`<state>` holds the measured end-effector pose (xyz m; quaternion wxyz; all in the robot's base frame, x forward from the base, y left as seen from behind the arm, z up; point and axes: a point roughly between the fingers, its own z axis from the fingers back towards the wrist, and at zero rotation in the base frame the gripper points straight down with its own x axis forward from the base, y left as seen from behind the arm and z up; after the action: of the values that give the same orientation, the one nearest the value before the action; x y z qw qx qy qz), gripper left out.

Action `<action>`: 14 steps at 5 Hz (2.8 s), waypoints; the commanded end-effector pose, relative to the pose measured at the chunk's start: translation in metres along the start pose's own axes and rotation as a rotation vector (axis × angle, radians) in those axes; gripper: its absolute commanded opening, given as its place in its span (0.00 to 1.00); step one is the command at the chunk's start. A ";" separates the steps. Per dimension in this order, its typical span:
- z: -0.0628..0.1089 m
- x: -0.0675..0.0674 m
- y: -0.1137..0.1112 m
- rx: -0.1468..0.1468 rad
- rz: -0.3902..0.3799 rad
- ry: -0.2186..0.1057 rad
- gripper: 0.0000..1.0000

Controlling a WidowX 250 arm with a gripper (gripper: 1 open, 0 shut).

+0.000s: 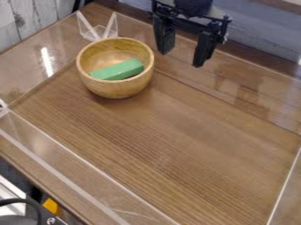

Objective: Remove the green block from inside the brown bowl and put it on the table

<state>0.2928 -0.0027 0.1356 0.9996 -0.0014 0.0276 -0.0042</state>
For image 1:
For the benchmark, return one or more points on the green rectangular block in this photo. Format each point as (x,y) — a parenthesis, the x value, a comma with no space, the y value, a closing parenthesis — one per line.
(120,70)

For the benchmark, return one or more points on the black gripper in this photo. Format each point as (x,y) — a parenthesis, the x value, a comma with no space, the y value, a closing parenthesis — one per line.
(195,16)

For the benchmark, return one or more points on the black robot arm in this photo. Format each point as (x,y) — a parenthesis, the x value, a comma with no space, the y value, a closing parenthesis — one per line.
(195,16)

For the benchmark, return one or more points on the brown wooden bowl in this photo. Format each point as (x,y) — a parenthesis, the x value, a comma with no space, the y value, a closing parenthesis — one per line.
(105,53)

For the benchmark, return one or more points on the clear acrylic corner bracket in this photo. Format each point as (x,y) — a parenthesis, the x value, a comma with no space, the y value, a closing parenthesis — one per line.
(98,32)

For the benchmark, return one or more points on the clear acrylic tray wall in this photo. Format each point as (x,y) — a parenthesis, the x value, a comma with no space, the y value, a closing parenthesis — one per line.
(84,190)

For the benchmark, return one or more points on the black device with yellow label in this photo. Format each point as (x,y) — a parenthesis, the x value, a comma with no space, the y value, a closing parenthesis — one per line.
(51,209)

